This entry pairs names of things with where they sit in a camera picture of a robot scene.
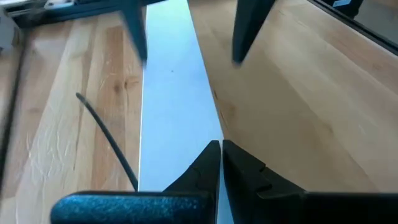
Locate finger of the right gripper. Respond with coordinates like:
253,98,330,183
119,0,149,68
231,0,277,67

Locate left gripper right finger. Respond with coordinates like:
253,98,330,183
222,139,398,224

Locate white duct cover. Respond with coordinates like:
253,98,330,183
137,0,234,224

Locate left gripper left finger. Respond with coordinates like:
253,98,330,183
50,139,222,224

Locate grey metal base plate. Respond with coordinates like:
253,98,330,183
43,0,76,10

